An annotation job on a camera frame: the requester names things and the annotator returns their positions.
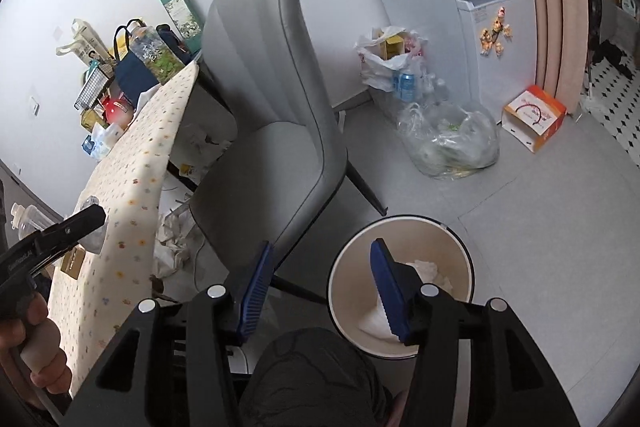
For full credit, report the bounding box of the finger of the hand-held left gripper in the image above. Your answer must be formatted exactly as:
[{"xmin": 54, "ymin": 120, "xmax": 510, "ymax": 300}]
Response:
[{"xmin": 37, "ymin": 205, "xmax": 108, "ymax": 253}]

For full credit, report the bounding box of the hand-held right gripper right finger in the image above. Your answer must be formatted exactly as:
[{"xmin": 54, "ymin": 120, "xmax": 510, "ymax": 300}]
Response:
[{"xmin": 370, "ymin": 237, "xmax": 581, "ymax": 427}]

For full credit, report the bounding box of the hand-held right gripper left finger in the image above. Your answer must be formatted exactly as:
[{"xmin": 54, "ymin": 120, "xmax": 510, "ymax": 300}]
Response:
[{"xmin": 62, "ymin": 241, "xmax": 276, "ymax": 427}]

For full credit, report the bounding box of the clear plastic wrapper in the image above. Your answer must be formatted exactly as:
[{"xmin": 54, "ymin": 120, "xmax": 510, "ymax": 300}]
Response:
[{"xmin": 75, "ymin": 194, "xmax": 108, "ymax": 255}]

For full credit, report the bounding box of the white tissue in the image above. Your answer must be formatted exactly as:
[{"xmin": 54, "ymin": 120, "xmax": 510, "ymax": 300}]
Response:
[
  {"xmin": 404, "ymin": 258, "xmax": 456, "ymax": 295},
  {"xmin": 356, "ymin": 297, "xmax": 401, "ymax": 343}
]

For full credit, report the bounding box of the round beige trash bin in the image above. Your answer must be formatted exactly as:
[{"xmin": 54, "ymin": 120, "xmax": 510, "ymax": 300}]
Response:
[{"xmin": 327, "ymin": 216, "xmax": 473, "ymax": 360}]

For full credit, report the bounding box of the small brown cardboard box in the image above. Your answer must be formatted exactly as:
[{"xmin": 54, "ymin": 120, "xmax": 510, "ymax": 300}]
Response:
[{"xmin": 60, "ymin": 249, "xmax": 87, "ymax": 280}]

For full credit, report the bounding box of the person's left hand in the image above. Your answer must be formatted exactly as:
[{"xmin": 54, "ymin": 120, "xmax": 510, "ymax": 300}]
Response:
[{"xmin": 0, "ymin": 292, "xmax": 73, "ymax": 408}]

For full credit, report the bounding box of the large clear water jug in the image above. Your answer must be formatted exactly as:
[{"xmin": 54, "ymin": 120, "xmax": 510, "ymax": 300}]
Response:
[{"xmin": 9, "ymin": 202, "xmax": 58, "ymax": 240}]

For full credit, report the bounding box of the floral print tablecloth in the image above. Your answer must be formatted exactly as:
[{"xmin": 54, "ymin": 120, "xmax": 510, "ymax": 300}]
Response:
[{"xmin": 47, "ymin": 59, "xmax": 198, "ymax": 398}]

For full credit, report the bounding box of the blue white tissue box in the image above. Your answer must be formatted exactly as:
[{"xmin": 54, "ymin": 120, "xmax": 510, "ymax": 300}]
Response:
[{"xmin": 82, "ymin": 127, "xmax": 123, "ymax": 160}]

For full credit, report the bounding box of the crumpled white paper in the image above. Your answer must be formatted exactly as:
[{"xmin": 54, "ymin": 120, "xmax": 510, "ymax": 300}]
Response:
[{"xmin": 152, "ymin": 202, "xmax": 203, "ymax": 278}]

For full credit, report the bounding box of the person's leg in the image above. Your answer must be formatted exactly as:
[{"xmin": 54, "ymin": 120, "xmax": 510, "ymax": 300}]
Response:
[{"xmin": 239, "ymin": 327, "xmax": 396, "ymax": 427}]

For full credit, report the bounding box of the navy lunch bag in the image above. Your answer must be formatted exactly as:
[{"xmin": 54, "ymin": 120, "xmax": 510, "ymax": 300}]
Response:
[{"xmin": 114, "ymin": 24, "xmax": 193, "ymax": 105}]

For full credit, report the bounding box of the clear plastic bag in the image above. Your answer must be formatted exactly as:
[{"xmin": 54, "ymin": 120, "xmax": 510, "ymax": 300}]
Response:
[{"xmin": 397, "ymin": 99, "xmax": 501, "ymax": 180}]

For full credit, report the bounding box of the white paper carrier bag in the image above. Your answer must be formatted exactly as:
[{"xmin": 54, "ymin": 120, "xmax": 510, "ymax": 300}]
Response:
[{"xmin": 56, "ymin": 18, "xmax": 108, "ymax": 62}]

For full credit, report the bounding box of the grey upholstered chair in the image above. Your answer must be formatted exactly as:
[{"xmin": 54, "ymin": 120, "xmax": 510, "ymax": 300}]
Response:
[{"xmin": 189, "ymin": 0, "xmax": 388, "ymax": 308}]

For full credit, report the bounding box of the clear floral label bottle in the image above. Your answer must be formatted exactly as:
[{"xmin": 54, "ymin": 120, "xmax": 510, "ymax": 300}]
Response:
[{"xmin": 125, "ymin": 19, "xmax": 188, "ymax": 86}]

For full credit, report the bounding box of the blue drink can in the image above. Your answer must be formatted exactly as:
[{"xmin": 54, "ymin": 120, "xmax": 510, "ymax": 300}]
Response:
[{"xmin": 392, "ymin": 72, "xmax": 418, "ymax": 102}]

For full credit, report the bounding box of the white plastic bag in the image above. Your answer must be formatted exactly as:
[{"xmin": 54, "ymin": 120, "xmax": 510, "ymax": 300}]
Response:
[{"xmin": 356, "ymin": 25, "xmax": 431, "ymax": 92}]

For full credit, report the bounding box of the tall green box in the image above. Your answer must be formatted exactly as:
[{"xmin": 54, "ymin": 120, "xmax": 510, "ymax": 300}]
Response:
[{"xmin": 153, "ymin": 0, "xmax": 207, "ymax": 54}]

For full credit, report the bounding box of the orange white cardboard box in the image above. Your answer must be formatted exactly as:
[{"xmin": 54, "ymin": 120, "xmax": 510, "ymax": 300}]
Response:
[{"xmin": 501, "ymin": 85, "xmax": 568, "ymax": 154}]

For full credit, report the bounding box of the yellow carton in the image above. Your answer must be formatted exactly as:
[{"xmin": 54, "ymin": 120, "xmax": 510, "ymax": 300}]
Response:
[{"xmin": 375, "ymin": 27, "xmax": 407, "ymax": 60}]

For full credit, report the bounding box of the yellow flower fridge magnet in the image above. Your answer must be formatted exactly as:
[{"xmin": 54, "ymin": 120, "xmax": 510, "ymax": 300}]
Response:
[{"xmin": 479, "ymin": 6, "xmax": 515, "ymax": 58}]

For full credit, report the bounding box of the pink curtain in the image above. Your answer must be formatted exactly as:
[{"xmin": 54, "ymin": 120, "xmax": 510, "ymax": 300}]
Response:
[{"xmin": 512, "ymin": 0, "xmax": 591, "ymax": 110}]

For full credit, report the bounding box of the black wire basket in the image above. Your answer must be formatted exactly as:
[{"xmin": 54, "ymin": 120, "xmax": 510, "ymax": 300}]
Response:
[{"xmin": 74, "ymin": 64, "xmax": 112, "ymax": 110}]

